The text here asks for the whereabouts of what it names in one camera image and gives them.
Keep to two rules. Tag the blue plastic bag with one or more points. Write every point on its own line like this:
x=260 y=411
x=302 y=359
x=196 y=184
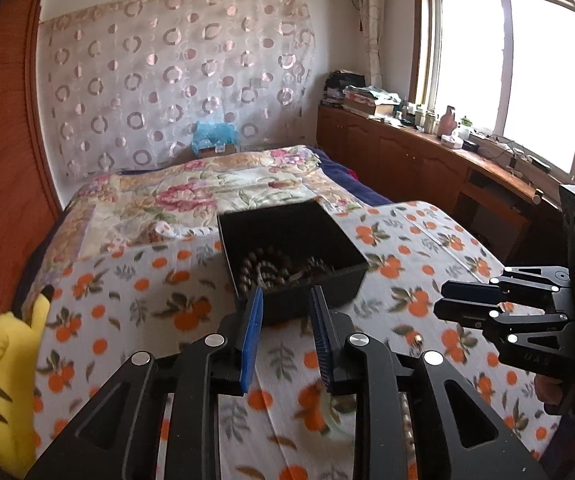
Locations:
x=215 y=135

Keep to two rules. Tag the patterned window curtain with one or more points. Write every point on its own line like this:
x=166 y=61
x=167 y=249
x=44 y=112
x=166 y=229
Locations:
x=372 y=15

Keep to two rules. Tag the circle pattern wall curtain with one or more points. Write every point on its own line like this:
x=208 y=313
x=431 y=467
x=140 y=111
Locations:
x=177 y=75

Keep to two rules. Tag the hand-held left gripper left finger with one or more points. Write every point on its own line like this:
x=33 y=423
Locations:
x=249 y=345

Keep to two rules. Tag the yellow plush toy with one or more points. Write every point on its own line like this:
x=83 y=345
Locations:
x=2 y=375

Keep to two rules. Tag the white tissue box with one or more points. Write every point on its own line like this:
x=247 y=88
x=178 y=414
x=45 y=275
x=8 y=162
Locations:
x=451 y=142

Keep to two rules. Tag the floral quilt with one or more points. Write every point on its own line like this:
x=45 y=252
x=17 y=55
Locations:
x=177 y=195

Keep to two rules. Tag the person's right hand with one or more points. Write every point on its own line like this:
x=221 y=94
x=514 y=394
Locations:
x=547 y=390

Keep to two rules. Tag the black jewelry box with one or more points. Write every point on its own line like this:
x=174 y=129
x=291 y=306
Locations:
x=292 y=230

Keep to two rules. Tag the pink bottle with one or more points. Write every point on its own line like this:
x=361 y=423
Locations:
x=448 y=121

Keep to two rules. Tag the stack of books and papers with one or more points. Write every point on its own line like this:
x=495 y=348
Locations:
x=370 y=100

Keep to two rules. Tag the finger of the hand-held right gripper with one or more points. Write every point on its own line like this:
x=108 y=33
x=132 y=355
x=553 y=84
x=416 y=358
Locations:
x=460 y=312
x=472 y=291

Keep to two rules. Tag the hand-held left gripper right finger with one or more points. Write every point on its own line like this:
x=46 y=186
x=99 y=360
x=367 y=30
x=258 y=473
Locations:
x=323 y=345

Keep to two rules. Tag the cardboard box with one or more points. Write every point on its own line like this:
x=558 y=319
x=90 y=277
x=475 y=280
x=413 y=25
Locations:
x=217 y=150

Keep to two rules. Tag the wooden wardrobe panel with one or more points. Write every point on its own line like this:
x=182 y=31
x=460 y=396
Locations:
x=2 y=135

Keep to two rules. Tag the tangled metal jewelry pile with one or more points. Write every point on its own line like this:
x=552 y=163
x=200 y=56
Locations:
x=315 y=269

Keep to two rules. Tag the dark blue bed sheet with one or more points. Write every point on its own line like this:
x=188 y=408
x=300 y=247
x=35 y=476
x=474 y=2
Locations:
x=352 y=180

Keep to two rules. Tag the wooden frame window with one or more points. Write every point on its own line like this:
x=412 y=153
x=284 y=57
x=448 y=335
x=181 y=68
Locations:
x=502 y=60

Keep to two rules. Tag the pile of dark clothes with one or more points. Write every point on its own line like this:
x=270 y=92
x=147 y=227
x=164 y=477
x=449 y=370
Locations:
x=342 y=85

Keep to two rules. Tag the row of small bottles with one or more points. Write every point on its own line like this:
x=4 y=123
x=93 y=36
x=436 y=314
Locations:
x=420 y=116

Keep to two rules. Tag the orange fruit print blanket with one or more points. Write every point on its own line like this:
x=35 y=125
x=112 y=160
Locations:
x=167 y=310

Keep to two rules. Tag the wooden cabinet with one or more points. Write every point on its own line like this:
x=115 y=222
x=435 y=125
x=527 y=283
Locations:
x=407 y=160

